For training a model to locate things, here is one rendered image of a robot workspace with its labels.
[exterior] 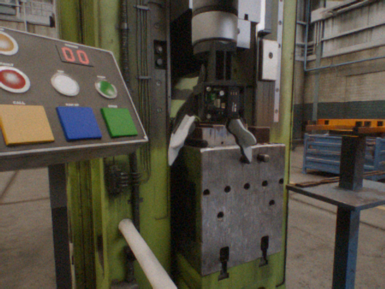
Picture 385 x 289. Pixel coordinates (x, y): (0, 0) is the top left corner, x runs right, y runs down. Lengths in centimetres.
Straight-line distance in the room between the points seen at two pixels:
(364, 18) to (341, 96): 229
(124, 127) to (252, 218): 62
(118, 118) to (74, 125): 11
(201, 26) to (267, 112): 89
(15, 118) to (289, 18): 122
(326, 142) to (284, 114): 352
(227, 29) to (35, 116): 37
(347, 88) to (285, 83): 833
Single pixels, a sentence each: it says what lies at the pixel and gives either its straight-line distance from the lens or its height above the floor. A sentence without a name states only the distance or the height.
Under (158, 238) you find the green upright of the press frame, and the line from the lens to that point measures 111.
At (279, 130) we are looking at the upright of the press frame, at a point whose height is 95.
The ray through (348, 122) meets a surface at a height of 100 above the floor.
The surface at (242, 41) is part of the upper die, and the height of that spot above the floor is 129.
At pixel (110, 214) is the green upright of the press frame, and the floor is 67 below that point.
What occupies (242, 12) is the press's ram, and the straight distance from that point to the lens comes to 107.
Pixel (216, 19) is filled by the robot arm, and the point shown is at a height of 117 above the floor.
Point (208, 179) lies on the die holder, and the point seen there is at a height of 81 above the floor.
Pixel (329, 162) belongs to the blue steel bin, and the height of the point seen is 26.
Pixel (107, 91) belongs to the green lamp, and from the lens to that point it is 69.
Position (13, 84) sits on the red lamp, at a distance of 60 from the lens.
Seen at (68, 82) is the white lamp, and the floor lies 109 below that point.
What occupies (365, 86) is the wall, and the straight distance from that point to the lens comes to 942.
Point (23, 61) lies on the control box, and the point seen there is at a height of 113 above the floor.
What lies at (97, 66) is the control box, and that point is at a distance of 74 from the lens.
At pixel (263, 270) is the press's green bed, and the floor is 41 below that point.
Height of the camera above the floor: 102
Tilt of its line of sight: 7 degrees down
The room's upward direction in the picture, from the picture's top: straight up
